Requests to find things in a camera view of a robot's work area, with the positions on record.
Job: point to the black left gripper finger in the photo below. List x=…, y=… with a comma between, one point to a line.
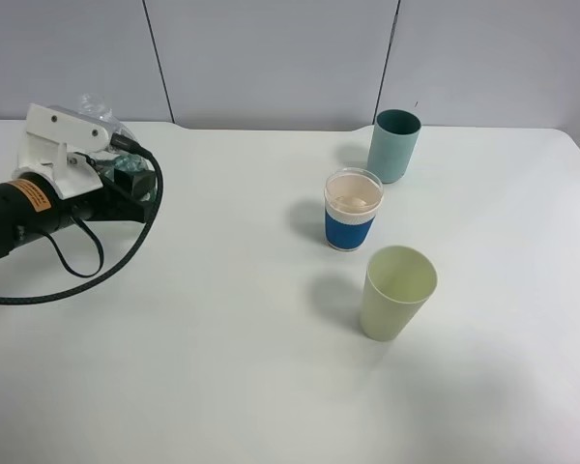
x=111, y=206
x=137, y=184

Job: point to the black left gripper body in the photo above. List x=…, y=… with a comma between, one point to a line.
x=37, y=208

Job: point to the clear green label water bottle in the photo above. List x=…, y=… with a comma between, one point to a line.
x=93, y=105

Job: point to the blue sleeved cream cup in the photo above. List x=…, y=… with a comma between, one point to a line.
x=353, y=197

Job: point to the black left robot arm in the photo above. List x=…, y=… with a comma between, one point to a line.
x=6, y=243

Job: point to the light teal tall cup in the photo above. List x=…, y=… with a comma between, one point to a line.
x=393, y=141

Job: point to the pale green plastic cup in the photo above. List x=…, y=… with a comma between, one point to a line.
x=398, y=281

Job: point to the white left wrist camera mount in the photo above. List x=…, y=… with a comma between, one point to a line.
x=54, y=145

